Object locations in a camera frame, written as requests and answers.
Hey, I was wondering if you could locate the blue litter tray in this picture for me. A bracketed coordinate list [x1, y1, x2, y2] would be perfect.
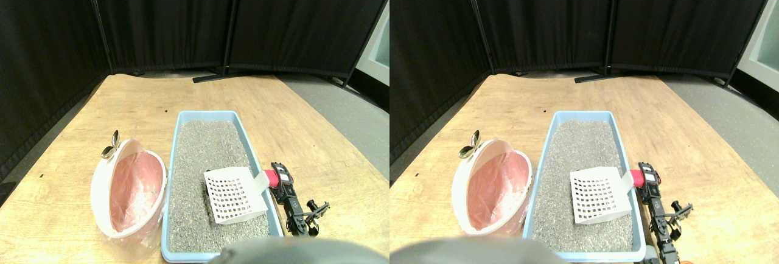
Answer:
[523, 110, 647, 263]
[161, 110, 285, 263]

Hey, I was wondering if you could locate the black bracket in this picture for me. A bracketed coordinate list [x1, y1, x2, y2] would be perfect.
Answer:
[669, 200, 695, 228]
[304, 199, 331, 224]

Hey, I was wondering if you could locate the black curtain stand foot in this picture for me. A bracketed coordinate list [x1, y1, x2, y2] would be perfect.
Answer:
[192, 72, 231, 84]
[574, 72, 612, 84]

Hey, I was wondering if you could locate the white bin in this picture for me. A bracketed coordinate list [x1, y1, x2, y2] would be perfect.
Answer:
[451, 130, 533, 237]
[90, 130, 168, 241]

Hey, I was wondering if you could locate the white shelf unit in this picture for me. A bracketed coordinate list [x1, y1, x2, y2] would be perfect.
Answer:
[736, 11, 779, 93]
[355, 0, 390, 87]

